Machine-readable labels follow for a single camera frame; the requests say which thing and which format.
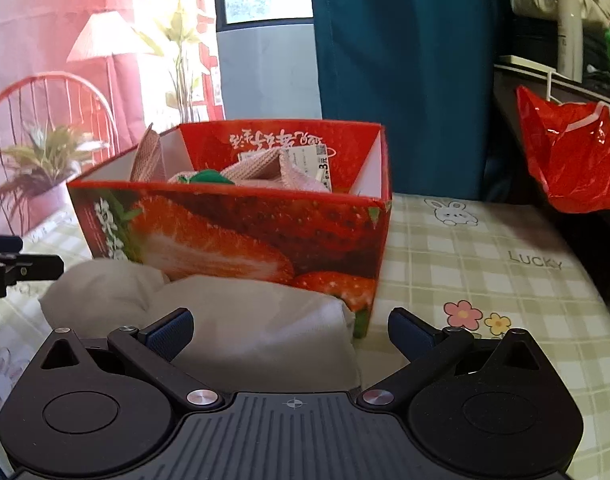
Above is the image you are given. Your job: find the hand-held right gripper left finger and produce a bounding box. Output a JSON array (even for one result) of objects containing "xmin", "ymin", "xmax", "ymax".
[{"xmin": 32, "ymin": 308, "xmax": 225, "ymax": 409}]

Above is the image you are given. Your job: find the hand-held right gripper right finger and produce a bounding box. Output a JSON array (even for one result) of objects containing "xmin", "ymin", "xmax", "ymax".
[{"xmin": 360, "ymin": 307, "xmax": 553, "ymax": 409}]

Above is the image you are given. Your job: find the grey cloth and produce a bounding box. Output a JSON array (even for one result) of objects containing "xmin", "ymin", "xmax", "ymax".
[{"xmin": 149, "ymin": 275, "xmax": 362, "ymax": 394}]

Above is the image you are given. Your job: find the red strawberry print cardboard box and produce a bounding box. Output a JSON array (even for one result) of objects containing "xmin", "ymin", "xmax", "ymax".
[{"xmin": 66, "ymin": 119, "xmax": 394, "ymax": 341}]

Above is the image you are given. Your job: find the pink knitted cloth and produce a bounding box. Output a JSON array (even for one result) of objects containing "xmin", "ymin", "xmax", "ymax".
[{"xmin": 130, "ymin": 122, "xmax": 334, "ymax": 194}]

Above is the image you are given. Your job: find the checked bunny print tablecloth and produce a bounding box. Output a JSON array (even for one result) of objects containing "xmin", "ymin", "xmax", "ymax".
[{"xmin": 0, "ymin": 192, "xmax": 610, "ymax": 480}]

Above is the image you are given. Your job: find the pink printed backdrop cloth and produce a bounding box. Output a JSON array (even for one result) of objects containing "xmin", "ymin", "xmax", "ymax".
[{"xmin": 0, "ymin": 0, "xmax": 227, "ymax": 242}]

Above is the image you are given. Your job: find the red plastic bag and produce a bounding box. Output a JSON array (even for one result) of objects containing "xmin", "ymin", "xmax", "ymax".
[{"xmin": 515, "ymin": 85, "xmax": 610, "ymax": 214}]

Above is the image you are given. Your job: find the teal curtain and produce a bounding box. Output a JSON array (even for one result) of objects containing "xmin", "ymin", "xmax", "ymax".
[{"xmin": 306, "ymin": 0, "xmax": 525, "ymax": 202}]

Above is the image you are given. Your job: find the white spray bottle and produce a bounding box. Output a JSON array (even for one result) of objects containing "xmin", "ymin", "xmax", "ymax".
[{"xmin": 557, "ymin": 0, "xmax": 585, "ymax": 84}]

